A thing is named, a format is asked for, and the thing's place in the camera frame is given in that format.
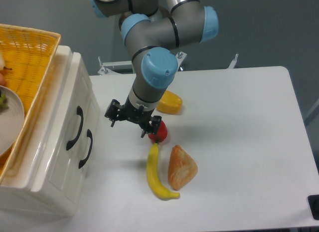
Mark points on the white drawer cabinet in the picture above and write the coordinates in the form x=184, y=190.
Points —
x=15, y=188

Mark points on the black drawer handle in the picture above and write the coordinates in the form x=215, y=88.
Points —
x=87, y=146
x=78, y=126

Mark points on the triangular bread pastry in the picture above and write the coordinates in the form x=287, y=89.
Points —
x=182, y=168

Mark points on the black lower drawer handle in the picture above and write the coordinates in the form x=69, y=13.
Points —
x=87, y=146

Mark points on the black top drawer handle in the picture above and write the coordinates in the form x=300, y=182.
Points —
x=78, y=126

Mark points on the red bell pepper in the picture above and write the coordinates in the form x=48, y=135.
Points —
x=161, y=134

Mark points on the yellow wicker basket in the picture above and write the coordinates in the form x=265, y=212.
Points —
x=29, y=52

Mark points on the red fruit in basket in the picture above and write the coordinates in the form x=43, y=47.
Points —
x=2, y=80

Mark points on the green grapes on plate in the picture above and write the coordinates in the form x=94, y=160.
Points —
x=3, y=103

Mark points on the white plate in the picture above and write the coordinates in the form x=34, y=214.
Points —
x=11, y=120

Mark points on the yellow bell pepper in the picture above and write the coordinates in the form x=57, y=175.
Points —
x=170, y=103

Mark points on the white metal base frame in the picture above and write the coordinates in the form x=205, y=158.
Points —
x=126, y=67

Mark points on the yellow banana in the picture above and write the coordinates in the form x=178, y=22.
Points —
x=153, y=180

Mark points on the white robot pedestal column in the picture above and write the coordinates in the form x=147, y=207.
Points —
x=128, y=19

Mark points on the pale pear in basket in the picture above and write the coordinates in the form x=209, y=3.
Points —
x=2, y=63

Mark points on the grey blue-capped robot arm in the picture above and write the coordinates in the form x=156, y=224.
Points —
x=150, y=33

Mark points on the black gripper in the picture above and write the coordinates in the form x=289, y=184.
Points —
x=148, y=123

